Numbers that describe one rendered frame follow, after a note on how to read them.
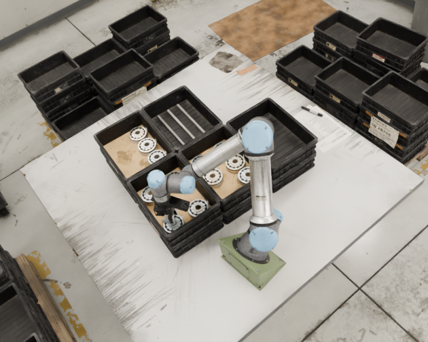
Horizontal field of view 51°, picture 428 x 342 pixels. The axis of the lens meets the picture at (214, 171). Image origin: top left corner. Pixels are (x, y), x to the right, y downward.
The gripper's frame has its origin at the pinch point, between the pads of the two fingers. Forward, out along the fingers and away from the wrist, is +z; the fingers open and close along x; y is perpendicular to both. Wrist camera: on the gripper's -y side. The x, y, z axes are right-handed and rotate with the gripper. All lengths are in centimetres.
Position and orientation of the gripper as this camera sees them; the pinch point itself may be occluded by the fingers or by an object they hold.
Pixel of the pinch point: (175, 219)
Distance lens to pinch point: 214.4
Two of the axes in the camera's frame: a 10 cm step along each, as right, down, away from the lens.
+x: -1.2, 8.0, -5.8
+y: -9.9, -0.3, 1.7
